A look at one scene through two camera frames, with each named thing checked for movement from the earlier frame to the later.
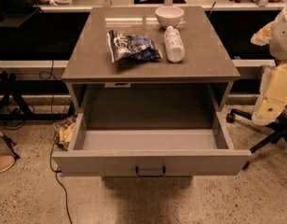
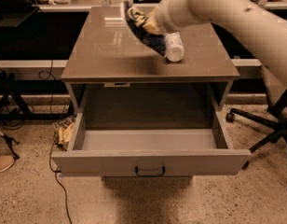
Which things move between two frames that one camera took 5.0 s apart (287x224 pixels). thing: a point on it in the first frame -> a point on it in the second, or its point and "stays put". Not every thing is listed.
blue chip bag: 132,47 -> 135,19
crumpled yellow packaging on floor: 64,130 stays put
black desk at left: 13,8 stays put
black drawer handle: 150,175 stays put
